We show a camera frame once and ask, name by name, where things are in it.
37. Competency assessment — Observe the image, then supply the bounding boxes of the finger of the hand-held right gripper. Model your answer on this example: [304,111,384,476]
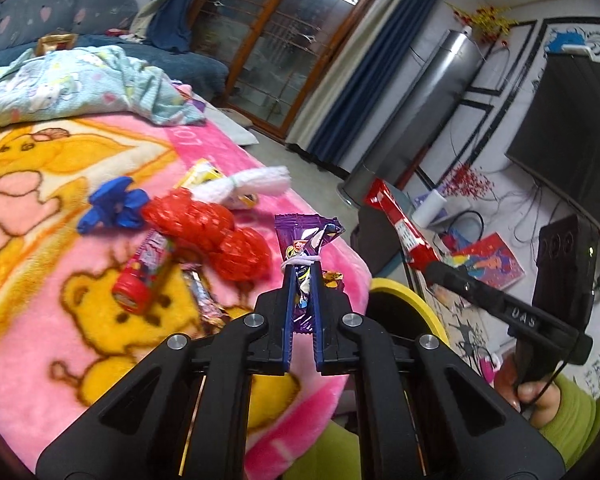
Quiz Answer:
[422,260,513,326]

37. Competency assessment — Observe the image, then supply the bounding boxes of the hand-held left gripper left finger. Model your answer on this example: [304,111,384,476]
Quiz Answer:
[35,267,301,480]

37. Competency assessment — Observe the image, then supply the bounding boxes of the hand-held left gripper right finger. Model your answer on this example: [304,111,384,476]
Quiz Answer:
[310,265,566,480]

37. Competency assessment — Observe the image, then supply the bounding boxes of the yellow rimmed black bin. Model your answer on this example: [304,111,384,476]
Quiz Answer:
[367,277,451,356]

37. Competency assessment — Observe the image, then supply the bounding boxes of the purple snack wrapper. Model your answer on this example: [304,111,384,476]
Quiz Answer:
[272,212,346,333]

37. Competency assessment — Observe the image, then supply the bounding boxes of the long red snack wrapper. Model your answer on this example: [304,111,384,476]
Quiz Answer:
[362,177,438,273]

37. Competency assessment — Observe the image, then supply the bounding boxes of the red foam net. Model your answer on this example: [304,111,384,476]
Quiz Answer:
[142,189,272,282]

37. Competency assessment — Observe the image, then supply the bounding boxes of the yellow white snack bag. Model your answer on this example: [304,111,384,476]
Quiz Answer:
[177,157,261,211]

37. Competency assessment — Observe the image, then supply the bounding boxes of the person's right forearm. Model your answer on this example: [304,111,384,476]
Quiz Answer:
[537,375,600,468]

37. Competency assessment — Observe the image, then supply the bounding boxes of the person's right hand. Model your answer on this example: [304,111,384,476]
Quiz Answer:
[495,352,563,428]

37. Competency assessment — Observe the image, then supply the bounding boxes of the long cabinet with printed cover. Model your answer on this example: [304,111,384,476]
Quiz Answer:
[357,190,600,411]

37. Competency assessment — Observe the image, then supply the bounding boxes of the colourful portrait painting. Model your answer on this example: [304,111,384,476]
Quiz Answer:
[450,232,526,291]

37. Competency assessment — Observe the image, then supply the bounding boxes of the white ribbed vase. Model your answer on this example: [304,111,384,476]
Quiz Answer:
[411,190,448,228]

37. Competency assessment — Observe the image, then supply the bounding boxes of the small candy bar wrapper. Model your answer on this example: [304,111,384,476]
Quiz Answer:
[180,269,231,333]

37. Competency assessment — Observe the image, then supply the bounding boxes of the red berry branches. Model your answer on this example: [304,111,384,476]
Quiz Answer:
[442,162,498,201]

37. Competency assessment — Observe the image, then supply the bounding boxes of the black television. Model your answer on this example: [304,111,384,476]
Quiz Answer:
[505,52,600,251]

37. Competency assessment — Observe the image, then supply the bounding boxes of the red candy tube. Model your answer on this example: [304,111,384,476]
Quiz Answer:
[111,227,177,315]

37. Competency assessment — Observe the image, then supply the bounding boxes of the silver tower air conditioner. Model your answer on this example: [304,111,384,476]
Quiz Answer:
[337,27,483,208]

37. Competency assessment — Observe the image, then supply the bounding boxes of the grey white coffee table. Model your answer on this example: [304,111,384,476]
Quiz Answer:
[220,107,261,146]

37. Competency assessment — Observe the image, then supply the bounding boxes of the blue curtain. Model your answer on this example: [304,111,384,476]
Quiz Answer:
[307,0,448,166]
[147,0,216,53]

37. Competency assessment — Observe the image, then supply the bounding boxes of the wooden sliding glass door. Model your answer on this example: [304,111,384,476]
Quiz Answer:
[187,0,393,136]

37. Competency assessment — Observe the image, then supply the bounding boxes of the yellow flower branches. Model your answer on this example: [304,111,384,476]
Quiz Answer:
[445,2,518,43]

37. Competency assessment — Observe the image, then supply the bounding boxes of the pink printed blanket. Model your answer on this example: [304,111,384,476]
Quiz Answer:
[0,82,373,476]

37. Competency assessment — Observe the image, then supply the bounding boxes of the light blue cartoon quilt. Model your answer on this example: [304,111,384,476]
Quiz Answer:
[0,45,208,133]

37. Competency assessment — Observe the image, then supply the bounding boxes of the blue grey heart sofa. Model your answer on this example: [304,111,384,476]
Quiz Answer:
[0,0,231,106]

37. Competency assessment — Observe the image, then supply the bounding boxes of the gold snack bag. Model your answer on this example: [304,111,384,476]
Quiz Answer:
[35,32,78,56]

